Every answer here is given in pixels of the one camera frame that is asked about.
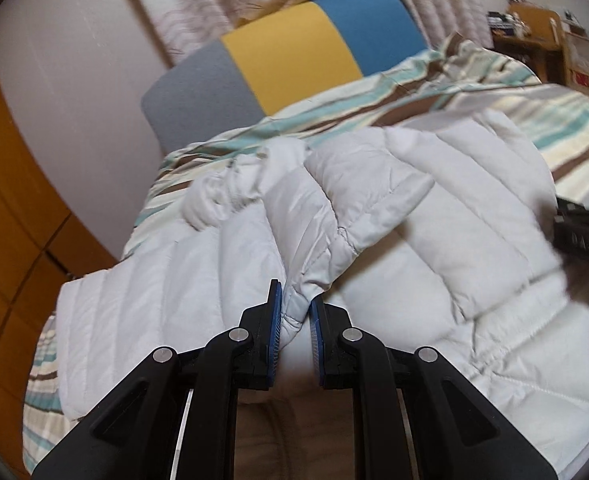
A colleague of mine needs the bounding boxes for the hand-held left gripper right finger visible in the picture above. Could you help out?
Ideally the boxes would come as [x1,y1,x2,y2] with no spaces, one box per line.
[309,297,558,480]

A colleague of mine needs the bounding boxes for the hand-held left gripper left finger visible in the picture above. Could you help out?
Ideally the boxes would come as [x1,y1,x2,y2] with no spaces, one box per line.
[32,279,283,480]

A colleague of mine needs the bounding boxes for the white puffer jacket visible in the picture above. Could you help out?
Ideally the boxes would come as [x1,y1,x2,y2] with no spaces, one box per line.
[54,109,589,436]

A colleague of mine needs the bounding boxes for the striped bed blanket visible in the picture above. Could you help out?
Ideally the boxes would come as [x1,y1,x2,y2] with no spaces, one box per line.
[22,35,589,478]

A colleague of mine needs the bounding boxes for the wooden side desk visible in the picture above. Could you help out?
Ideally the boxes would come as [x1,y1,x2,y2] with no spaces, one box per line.
[487,0,589,92]

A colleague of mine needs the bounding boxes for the grey yellow blue headboard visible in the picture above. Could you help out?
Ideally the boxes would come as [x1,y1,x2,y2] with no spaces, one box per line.
[140,0,429,156]

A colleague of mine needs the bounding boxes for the wooden wardrobe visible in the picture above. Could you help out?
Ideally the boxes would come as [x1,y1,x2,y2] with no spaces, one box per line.
[0,30,120,466]

